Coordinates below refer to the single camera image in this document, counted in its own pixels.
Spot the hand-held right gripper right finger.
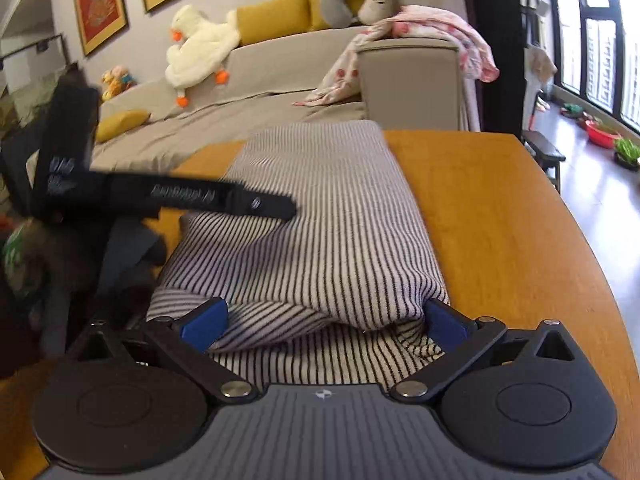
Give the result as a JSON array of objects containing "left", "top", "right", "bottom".
[{"left": 390, "top": 299, "right": 576, "bottom": 402}]

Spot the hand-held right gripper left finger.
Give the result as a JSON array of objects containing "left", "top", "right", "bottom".
[{"left": 74, "top": 297, "right": 256, "bottom": 403}]

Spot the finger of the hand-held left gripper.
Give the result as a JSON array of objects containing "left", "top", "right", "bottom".
[{"left": 220, "top": 177, "right": 299, "bottom": 222}]

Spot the striped beige garment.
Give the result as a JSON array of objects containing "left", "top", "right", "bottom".
[{"left": 145, "top": 120, "right": 451, "bottom": 393}]

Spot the small yellow pillow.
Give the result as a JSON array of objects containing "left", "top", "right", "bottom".
[{"left": 95, "top": 109, "right": 152, "bottom": 143}]

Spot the small colourful plush toy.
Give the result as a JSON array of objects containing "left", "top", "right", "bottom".
[{"left": 100, "top": 64, "right": 138, "bottom": 102}]

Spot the dark metal railing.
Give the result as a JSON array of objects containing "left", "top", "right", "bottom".
[{"left": 0, "top": 34, "right": 66, "bottom": 68}]

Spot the green patterned cloth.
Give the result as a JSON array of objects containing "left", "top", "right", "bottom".
[{"left": 0, "top": 220, "right": 48, "bottom": 306}]

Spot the grey sofa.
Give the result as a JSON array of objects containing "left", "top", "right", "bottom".
[{"left": 90, "top": 25, "right": 481, "bottom": 176}]

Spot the white goose plush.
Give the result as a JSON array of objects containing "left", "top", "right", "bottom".
[{"left": 164, "top": 4, "right": 241, "bottom": 108}]

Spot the dark wooden stool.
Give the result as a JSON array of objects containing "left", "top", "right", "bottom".
[{"left": 521, "top": 129, "right": 567, "bottom": 193}]

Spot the grey neck pillow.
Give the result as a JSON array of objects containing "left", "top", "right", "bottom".
[{"left": 320, "top": 0, "right": 381, "bottom": 30}]

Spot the beige animal plush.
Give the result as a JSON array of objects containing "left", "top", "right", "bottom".
[{"left": 357, "top": 0, "right": 403, "bottom": 26}]

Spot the red basin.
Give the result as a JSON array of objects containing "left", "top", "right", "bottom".
[{"left": 585, "top": 119, "right": 622, "bottom": 149}]

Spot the pink floral blanket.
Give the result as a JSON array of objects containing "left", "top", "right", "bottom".
[{"left": 292, "top": 4, "right": 501, "bottom": 107}]

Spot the green plant tray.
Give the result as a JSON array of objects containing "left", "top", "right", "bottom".
[{"left": 612, "top": 137, "right": 640, "bottom": 171}]

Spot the beige hanging cloth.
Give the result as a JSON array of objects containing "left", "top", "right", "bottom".
[{"left": 527, "top": 45, "right": 558, "bottom": 86}]

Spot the black window frame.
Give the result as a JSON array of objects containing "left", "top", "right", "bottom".
[{"left": 515, "top": 0, "right": 640, "bottom": 136}]

